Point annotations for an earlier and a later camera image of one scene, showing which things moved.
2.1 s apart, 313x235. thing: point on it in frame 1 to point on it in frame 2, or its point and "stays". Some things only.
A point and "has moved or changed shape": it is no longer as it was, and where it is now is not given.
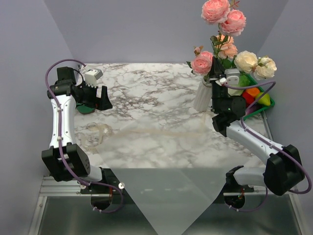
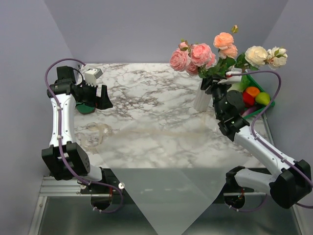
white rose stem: x=262 y=67 to x=257 y=56
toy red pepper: x=249 y=98 stays
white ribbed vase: x=202 y=98 stays
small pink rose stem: x=231 y=22 to x=180 y=58
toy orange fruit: x=254 y=91 stays
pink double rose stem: x=201 y=64 has moved or changed shape
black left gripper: x=95 y=102 stays
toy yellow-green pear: x=265 y=100 stays
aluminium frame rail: x=50 y=187 stays
